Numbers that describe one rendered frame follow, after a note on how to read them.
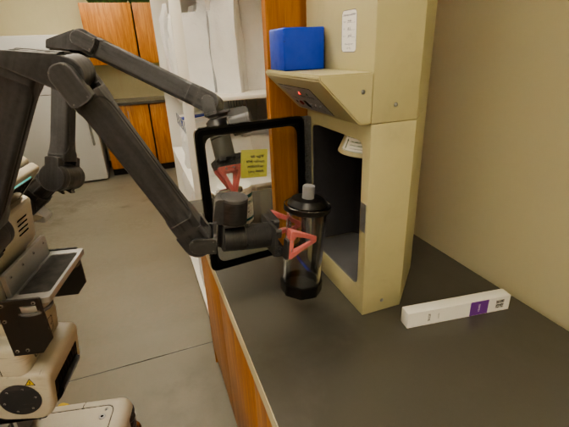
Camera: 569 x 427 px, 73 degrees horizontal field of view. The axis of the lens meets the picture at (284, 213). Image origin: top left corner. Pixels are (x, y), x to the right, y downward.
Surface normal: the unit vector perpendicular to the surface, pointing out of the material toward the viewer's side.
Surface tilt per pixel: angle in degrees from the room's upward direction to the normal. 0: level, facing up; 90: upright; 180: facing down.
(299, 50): 90
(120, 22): 90
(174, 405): 0
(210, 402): 0
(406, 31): 90
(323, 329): 0
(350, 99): 90
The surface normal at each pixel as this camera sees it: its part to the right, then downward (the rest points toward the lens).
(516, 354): -0.04, -0.92
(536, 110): -0.94, 0.17
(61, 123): -0.03, 0.13
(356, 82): 0.35, 0.36
